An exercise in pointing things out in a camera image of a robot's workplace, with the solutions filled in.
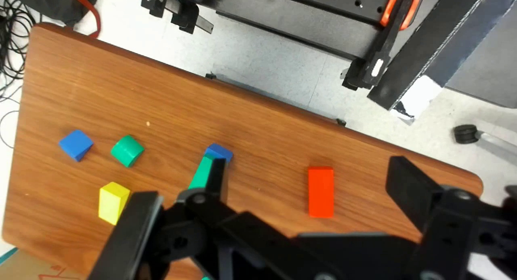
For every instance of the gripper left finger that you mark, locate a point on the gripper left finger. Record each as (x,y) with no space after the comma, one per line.
(210,227)

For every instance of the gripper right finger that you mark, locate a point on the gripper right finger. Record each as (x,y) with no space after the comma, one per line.
(452,231)

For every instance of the long green block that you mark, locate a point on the long green block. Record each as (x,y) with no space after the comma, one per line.
(202,173)

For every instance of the small blue block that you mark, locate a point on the small blue block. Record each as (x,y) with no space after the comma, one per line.
(219,151)

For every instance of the office chair base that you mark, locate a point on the office chair base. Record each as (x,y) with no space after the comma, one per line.
(466,134)

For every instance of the yellow block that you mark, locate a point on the yellow block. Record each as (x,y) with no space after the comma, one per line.
(111,202)

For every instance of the green cylinder block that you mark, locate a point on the green cylinder block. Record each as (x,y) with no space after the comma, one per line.
(127,150)

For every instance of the orange rectangular block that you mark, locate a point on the orange rectangular block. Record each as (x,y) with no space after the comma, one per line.
(321,191)

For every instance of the large blue block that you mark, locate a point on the large blue block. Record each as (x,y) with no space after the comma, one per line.
(75,144)

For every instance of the grey panel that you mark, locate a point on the grey panel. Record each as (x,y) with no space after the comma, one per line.
(490,66)

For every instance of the black board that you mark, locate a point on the black board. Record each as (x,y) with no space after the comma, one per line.
(436,41)

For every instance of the cardboard box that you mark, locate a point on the cardboard box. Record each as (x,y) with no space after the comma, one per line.
(20,268)

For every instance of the black clamp with metal bar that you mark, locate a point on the black clamp with metal bar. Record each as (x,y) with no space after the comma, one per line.
(177,9)

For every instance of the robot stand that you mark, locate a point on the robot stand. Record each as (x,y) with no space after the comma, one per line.
(299,23)

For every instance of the black bag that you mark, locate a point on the black bag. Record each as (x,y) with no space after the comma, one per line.
(48,1)

